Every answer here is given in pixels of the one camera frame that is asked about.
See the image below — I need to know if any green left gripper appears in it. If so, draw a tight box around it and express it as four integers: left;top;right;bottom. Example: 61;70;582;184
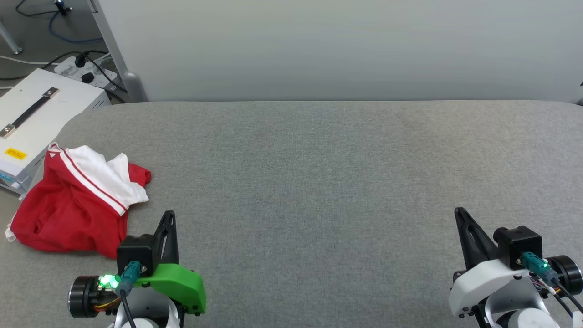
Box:
68;210;207;318

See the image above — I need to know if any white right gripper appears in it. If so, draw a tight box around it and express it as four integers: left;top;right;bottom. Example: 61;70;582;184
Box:
449;207;583;319

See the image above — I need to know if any red and white T-shirt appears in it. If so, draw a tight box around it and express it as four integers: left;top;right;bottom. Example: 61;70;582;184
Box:
5;143;152;259

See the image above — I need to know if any white metal equipment box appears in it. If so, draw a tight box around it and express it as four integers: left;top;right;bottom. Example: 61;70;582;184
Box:
0;68;112;196

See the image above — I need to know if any white power strip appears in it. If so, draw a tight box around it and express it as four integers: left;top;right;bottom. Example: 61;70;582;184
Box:
54;54;118;88

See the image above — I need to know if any white partition panel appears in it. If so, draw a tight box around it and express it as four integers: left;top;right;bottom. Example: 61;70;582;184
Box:
97;0;583;103

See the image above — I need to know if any grey metal furniture leg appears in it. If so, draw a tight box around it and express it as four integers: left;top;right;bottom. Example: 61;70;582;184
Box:
0;19;23;55

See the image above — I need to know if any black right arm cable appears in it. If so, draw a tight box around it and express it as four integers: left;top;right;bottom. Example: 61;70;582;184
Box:
521;252;583;317

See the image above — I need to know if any black strap handle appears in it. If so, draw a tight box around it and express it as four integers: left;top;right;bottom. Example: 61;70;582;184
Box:
0;87;60;139

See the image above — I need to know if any grey partition post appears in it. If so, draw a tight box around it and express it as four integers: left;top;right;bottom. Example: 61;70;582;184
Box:
89;0;149;102

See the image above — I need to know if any white floor cable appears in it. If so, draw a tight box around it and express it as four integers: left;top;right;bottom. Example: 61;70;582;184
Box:
0;55;61;67

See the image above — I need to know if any blue cable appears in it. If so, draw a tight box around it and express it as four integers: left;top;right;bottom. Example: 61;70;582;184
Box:
47;11;105;45

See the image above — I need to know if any black floor cable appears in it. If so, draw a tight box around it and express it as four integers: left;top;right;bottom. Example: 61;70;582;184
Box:
15;0;73;19

